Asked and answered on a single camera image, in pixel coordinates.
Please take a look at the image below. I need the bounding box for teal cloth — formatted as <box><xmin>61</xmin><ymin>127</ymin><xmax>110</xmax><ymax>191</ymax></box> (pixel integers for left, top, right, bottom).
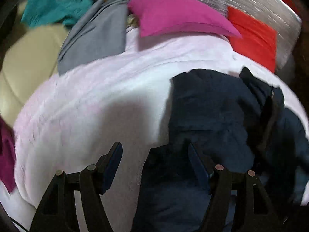
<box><xmin>20</xmin><ymin>0</ymin><xmax>94</xmax><ymax>28</ymax></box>

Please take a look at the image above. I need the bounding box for folded magenta cloth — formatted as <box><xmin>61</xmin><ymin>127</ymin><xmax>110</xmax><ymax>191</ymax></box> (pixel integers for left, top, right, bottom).
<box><xmin>127</xmin><ymin>0</ymin><xmax>242</xmax><ymax>38</ymax></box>

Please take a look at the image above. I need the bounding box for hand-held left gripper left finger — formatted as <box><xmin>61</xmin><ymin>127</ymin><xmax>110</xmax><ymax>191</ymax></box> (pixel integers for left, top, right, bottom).
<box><xmin>29</xmin><ymin>141</ymin><xmax>123</xmax><ymax>232</ymax></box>

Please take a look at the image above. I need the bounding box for folded red-orange cloth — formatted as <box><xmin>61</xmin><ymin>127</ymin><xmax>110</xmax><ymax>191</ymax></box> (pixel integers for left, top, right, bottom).
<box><xmin>227</xmin><ymin>5</ymin><xmax>277</xmax><ymax>74</ymax></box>

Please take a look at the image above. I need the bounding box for grey cloth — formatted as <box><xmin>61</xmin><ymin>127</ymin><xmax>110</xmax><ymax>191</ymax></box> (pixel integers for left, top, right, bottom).
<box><xmin>57</xmin><ymin>0</ymin><xmax>131</xmax><ymax>76</ymax></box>

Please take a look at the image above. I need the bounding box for navy blue garment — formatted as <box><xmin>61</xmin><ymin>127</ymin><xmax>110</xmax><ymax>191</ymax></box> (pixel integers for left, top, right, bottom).
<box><xmin>132</xmin><ymin>66</ymin><xmax>309</xmax><ymax>232</ymax></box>

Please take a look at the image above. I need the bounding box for dark magenta cloth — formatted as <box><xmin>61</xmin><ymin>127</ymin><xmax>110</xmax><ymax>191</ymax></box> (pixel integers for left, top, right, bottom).
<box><xmin>0</xmin><ymin>117</ymin><xmax>17</xmax><ymax>195</ymax></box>

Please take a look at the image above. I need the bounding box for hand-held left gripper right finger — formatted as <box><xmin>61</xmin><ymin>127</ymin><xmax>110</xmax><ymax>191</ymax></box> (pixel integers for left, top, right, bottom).
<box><xmin>187</xmin><ymin>142</ymin><xmax>290</xmax><ymax>232</ymax></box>

